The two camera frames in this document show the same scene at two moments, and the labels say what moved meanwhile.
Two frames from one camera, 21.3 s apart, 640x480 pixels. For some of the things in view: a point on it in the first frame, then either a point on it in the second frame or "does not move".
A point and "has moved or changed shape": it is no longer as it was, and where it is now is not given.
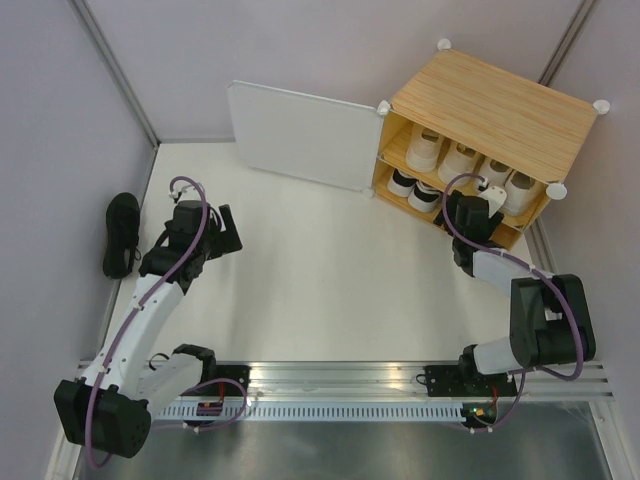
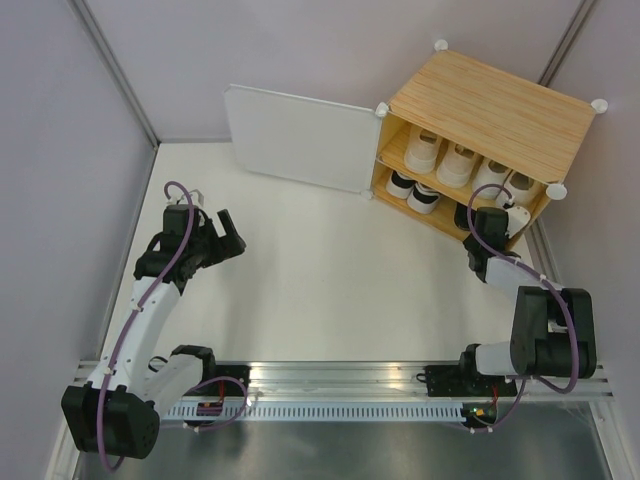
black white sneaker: (401, 183) does not move
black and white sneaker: (424, 197) does not move
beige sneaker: (456, 160) does not move
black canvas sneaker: (441, 221) has moved or changed shape
